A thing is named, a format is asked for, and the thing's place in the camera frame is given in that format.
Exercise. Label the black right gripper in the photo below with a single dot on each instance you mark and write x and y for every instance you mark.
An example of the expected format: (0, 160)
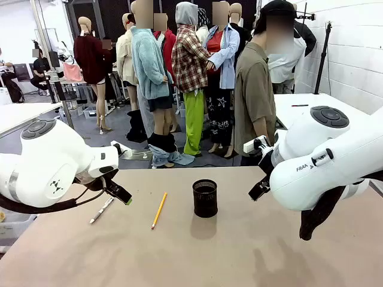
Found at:
(264, 161)

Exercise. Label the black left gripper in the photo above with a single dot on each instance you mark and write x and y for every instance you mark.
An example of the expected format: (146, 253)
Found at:
(95, 180)

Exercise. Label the silver pen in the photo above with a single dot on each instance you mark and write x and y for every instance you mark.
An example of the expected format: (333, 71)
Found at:
(101, 210)

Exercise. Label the yellow pencil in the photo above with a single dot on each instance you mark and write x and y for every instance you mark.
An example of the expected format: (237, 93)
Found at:
(159, 209)

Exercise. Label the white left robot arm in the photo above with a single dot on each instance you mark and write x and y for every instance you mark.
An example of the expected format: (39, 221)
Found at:
(45, 161)

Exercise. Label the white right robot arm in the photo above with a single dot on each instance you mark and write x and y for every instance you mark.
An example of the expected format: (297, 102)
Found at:
(314, 167)

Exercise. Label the black mesh pen holder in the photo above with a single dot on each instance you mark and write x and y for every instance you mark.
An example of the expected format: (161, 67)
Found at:
(205, 198)

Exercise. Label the red pen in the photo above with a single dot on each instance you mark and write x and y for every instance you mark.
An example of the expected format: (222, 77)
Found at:
(299, 105)

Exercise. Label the black trousers pile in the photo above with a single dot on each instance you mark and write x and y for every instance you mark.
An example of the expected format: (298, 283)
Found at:
(163, 143)

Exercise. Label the blue jeans pile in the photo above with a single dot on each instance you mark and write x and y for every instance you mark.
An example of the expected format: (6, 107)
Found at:
(179, 158)

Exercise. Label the grey storage crate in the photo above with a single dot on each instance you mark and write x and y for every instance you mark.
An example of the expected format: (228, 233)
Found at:
(89, 113)

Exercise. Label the white side table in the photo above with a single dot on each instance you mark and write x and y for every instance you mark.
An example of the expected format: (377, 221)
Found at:
(305, 115)

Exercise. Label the person in olive shirt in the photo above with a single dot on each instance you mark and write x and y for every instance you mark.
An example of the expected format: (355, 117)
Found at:
(254, 89)

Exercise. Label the clear plastic bin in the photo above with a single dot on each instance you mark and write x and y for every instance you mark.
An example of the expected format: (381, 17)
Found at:
(15, 222)

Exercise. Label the white shirt mannequin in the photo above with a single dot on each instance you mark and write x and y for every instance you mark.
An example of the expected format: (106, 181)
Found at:
(284, 65)

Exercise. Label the white work table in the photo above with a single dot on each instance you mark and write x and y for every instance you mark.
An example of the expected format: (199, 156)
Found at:
(21, 115)

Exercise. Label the blue fleece mannequin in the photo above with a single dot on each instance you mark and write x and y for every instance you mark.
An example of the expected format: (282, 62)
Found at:
(148, 65)

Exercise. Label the pink cloth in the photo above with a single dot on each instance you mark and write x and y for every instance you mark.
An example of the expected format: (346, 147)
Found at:
(72, 71)

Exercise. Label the light blue shirt mannequin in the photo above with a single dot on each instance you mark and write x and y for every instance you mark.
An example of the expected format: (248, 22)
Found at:
(224, 59)

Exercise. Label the cream jacket mannequin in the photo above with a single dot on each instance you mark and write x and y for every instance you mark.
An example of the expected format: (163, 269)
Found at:
(125, 56)

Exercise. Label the maroon sweater mannequin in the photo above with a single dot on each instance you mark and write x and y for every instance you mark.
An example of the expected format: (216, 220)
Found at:
(89, 56)

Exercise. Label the plaid hoodie mannequin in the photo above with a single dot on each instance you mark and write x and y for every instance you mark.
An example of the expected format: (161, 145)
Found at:
(188, 59)

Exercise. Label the black tripod stand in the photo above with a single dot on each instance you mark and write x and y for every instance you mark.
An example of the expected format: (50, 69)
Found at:
(323, 56)

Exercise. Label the seated person in black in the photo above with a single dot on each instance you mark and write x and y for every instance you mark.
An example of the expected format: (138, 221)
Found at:
(40, 70)

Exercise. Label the red jacket mannequin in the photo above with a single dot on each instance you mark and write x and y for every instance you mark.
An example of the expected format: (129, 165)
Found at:
(169, 45)

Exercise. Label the black jacket mannequin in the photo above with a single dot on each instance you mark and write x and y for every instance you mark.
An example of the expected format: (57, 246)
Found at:
(308, 37)

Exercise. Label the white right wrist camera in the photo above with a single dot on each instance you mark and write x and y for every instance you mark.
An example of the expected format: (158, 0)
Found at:
(254, 144)

